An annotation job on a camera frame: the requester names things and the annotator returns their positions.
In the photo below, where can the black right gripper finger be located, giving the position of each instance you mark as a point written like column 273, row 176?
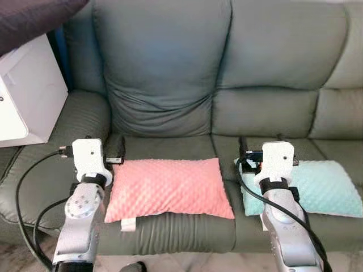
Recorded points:
column 243, row 144

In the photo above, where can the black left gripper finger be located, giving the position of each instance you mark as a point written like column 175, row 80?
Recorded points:
column 116, row 146

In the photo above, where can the pink dotted pillow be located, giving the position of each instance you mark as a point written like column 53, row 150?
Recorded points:
column 167, row 190

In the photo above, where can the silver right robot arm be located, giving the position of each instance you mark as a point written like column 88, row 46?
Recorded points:
column 289, row 232

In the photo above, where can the mint dotted pillow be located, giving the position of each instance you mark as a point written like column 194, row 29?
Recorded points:
column 329, row 190

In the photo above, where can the grey-green leather sofa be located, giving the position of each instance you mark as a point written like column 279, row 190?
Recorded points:
column 272, row 51

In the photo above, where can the white cabinet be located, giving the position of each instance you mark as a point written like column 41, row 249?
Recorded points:
column 31, row 96

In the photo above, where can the black robot foot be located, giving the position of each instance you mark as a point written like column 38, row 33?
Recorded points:
column 133, row 267

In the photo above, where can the dark brown cloth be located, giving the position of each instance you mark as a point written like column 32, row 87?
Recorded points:
column 28, row 20

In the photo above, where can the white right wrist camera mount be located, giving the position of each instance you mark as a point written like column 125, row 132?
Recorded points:
column 278, row 158

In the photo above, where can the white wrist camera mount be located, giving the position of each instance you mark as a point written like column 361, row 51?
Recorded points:
column 278, row 158
column 88, row 154

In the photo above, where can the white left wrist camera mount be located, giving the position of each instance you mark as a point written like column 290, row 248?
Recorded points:
column 88, row 154

